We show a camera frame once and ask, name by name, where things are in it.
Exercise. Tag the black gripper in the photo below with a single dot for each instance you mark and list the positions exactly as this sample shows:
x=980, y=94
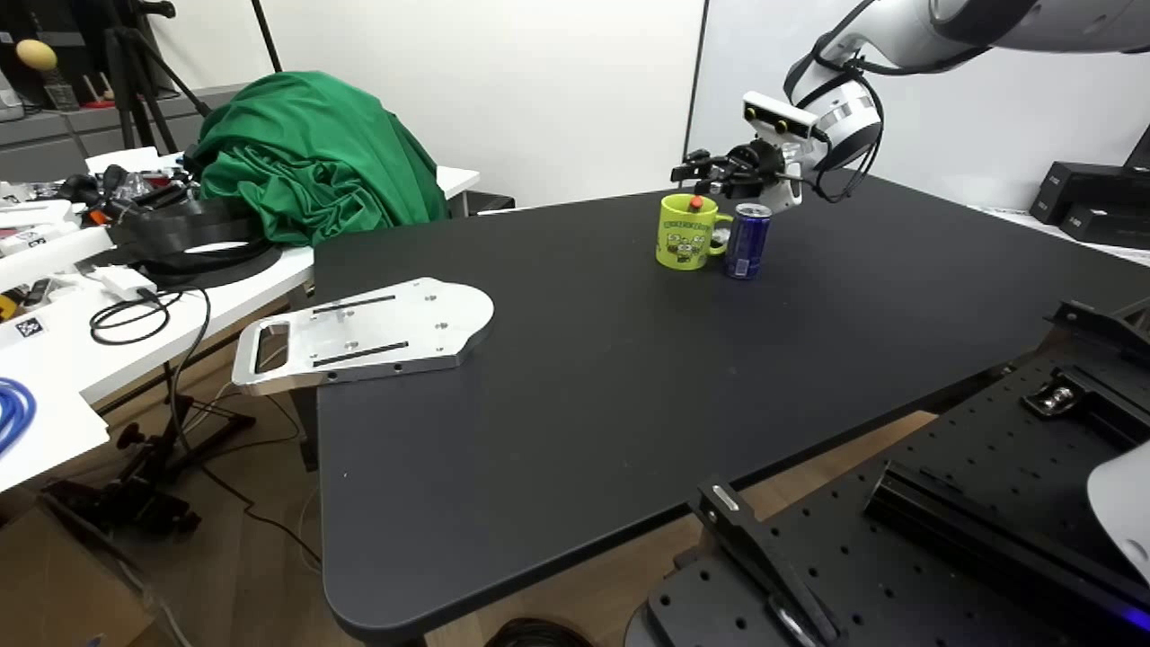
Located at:
x=759, y=176

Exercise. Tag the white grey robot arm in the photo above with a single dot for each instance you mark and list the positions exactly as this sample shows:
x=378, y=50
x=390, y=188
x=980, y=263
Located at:
x=1019, y=20

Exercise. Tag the yellow mug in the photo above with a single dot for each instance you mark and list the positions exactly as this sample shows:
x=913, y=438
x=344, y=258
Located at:
x=687, y=235

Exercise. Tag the blue drink can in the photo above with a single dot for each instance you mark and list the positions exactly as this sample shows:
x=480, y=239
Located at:
x=747, y=243

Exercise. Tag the thin black pole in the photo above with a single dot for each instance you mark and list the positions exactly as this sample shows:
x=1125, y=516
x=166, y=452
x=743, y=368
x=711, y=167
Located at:
x=697, y=86

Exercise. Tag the silver metal mounting plate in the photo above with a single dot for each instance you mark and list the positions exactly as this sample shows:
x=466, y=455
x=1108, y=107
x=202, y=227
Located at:
x=370, y=328

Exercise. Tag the black electronics box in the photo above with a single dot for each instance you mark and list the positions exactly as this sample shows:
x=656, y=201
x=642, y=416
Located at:
x=1091, y=202

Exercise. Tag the green cloth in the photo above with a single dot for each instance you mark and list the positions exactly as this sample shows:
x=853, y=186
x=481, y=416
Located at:
x=317, y=156

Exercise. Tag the black clamp on breadboard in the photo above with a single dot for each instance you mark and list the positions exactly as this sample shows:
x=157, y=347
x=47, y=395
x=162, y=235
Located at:
x=765, y=559

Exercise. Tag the black perforated breadboard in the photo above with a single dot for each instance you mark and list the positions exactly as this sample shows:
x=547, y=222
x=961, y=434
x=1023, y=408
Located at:
x=956, y=561

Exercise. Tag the black bag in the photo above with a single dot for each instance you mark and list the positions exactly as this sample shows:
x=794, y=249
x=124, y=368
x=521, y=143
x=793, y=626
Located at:
x=180, y=235

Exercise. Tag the black tripod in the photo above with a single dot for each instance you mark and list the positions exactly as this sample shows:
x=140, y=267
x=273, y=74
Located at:
x=140, y=74

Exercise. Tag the black floor tripod base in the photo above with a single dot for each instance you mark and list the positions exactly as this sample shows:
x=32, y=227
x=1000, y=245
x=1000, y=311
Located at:
x=144, y=479

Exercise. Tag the white side table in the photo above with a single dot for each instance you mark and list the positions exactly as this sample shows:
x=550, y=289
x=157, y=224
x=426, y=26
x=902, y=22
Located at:
x=72, y=362

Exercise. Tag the yellow ball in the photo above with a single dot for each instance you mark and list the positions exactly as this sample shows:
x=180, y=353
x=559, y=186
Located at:
x=37, y=57

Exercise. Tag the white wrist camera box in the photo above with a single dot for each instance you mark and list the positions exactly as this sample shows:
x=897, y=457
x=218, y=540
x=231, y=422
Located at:
x=783, y=118

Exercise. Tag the black rail mount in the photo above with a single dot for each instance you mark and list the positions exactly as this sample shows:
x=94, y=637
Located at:
x=1019, y=479

